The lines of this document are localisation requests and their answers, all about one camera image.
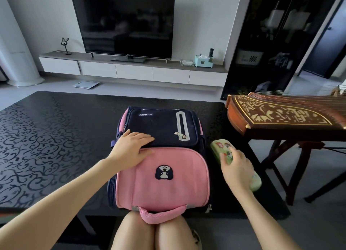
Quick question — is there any person's left hand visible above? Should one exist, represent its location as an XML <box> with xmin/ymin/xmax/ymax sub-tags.
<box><xmin>108</xmin><ymin>130</ymin><xmax>155</xmax><ymax>174</ymax></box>

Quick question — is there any person's right hand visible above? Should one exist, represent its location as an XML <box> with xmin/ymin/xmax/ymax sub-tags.
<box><xmin>219</xmin><ymin>149</ymin><xmax>255</xmax><ymax>198</ymax></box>

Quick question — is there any green pencil case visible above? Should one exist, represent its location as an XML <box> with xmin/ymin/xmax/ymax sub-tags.
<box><xmin>210</xmin><ymin>139</ymin><xmax>262</xmax><ymax>192</ymax></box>

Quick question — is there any pink and navy backpack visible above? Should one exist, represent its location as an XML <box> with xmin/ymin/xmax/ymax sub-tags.
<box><xmin>107</xmin><ymin>106</ymin><xmax>214</xmax><ymax>225</ymax></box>

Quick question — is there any person's left forearm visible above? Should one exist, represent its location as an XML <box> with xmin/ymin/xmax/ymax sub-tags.
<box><xmin>0</xmin><ymin>157</ymin><xmax>120</xmax><ymax>250</ymax></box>

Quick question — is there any person's right forearm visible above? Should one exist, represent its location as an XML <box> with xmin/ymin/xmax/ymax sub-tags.
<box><xmin>230</xmin><ymin>188</ymin><xmax>302</xmax><ymax>250</ymax></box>

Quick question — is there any white television console cabinet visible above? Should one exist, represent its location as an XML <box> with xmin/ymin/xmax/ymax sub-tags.
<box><xmin>39</xmin><ymin>51</ymin><xmax>229</xmax><ymax>88</ymax></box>

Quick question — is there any white bathroom scale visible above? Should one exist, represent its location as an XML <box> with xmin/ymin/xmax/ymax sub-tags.
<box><xmin>72</xmin><ymin>80</ymin><xmax>100</xmax><ymax>90</ymax></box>

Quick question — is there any brown wooden guzheng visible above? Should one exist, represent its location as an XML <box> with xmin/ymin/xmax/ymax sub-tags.
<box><xmin>225</xmin><ymin>85</ymin><xmax>346</xmax><ymax>142</ymax></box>

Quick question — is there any dark wooden guzheng stand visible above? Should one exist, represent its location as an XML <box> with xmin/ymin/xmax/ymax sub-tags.
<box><xmin>260</xmin><ymin>139</ymin><xmax>346</xmax><ymax>206</ymax></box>

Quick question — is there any person's left leg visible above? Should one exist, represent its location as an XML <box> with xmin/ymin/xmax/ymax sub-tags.
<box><xmin>111</xmin><ymin>211</ymin><xmax>156</xmax><ymax>250</ymax></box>

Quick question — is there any person's leg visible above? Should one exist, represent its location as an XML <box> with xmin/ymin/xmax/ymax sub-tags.
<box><xmin>155</xmin><ymin>215</ymin><xmax>196</xmax><ymax>250</ymax></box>
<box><xmin>111</xmin><ymin>211</ymin><xmax>156</xmax><ymax>250</ymax></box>

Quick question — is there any patterned slipper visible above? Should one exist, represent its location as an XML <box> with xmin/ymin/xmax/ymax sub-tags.
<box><xmin>190</xmin><ymin>229</ymin><xmax>202</xmax><ymax>250</ymax></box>

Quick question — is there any person's right leg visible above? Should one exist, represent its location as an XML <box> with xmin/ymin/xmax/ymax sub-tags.
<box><xmin>155</xmin><ymin>215</ymin><xmax>196</xmax><ymax>250</ymax></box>

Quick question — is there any teal tissue box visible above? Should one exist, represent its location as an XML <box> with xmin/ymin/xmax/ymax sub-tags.
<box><xmin>194</xmin><ymin>54</ymin><xmax>214</xmax><ymax>68</ymax></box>

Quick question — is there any white checkered box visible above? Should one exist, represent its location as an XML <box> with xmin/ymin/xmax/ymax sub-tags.
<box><xmin>237</xmin><ymin>50</ymin><xmax>264</xmax><ymax>66</ymax></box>

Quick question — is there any black flat screen television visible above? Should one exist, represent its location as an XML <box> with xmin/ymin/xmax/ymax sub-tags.
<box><xmin>69</xmin><ymin>0</ymin><xmax>176</xmax><ymax>63</ymax></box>

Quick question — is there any black bunny figurine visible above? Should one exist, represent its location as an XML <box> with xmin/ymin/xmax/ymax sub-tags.
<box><xmin>61</xmin><ymin>37</ymin><xmax>72</xmax><ymax>55</ymax></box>

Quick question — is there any black glass display cabinet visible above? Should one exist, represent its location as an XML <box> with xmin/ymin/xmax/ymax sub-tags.
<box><xmin>220</xmin><ymin>0</ymin><xmax>344</xmax><ymax>101</ymax></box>

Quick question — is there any white tower air conditioner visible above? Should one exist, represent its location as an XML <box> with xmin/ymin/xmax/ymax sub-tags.
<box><xmin>0</xmin><ymin>0</ymin><xmax>45</xmax><ymax>87</ymax></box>

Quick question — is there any dark door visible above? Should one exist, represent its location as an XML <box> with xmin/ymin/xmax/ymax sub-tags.
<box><xmin>300</xmin><ymin>3</ymin><xmax>346</xmax><ymax>79</ymax></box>

